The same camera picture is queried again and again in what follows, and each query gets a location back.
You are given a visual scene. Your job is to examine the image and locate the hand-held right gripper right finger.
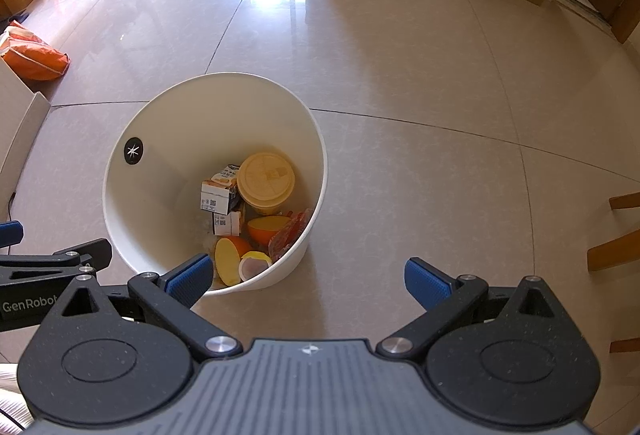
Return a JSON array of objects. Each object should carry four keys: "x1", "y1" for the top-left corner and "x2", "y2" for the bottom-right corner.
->
[{"x1": 375, "y1": 256, "x2": 564, "y2": 359}]

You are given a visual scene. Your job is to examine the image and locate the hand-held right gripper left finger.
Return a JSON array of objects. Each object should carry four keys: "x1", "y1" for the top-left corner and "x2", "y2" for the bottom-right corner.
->
[{"x1": 59, "y1": 252, "x2": 242, "y2": 359}]

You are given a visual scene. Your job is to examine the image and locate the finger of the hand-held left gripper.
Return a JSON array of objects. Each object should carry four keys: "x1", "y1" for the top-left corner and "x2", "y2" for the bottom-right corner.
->
[
  {"x1": 0, "y1": 221, "x2": 25, "y2": 248},
  {"x1": 52, "y1": 238, "x2": 113, "y2": 275}
]

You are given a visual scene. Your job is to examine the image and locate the orange fruit half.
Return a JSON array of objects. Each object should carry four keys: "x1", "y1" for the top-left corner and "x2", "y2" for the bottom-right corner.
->
[{"x1": 214, "y1": 236, "x2": 253, "y2": 287}]

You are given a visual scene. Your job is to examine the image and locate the white drink carton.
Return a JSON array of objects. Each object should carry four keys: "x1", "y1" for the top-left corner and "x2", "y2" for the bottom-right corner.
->
[{"x1": 212, "y1": 204, "x2": 247, "y2": 237}]

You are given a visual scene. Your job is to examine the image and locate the blue milk carton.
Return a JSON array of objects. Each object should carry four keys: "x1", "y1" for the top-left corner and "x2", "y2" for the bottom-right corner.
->
[{"x1": 201, "y1": 164, "x2": 240, "y2": 216}]

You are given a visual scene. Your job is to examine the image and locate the clear red-printed plastic wrapper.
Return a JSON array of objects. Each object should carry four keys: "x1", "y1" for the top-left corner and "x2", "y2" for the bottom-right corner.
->
[{"x1": 268, "y1": 209, "x2": 313, "y2": 262}]

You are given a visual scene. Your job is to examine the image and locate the yellow instant noodle cup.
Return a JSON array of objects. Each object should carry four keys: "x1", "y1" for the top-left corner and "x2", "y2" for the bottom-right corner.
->
[{"x1": 236, "y1": 152, "x2": 297, "y2": 216}]

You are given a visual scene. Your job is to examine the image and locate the white plastic bin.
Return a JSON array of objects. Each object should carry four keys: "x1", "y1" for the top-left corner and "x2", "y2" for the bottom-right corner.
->
[{"x1": 102, "y1": 72, "x2": 328, "y2": 298}]

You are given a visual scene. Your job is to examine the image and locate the white cardboard box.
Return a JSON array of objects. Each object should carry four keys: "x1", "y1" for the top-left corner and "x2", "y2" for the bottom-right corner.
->
[{"x1": 0, "y1": 60, "x2": 52, "y2": 196}]

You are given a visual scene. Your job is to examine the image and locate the orange bag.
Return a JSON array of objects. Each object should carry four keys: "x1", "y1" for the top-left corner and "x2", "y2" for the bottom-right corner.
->
[{"x1": 0, "y1": 21, "x2": 71, "y2": 82}]

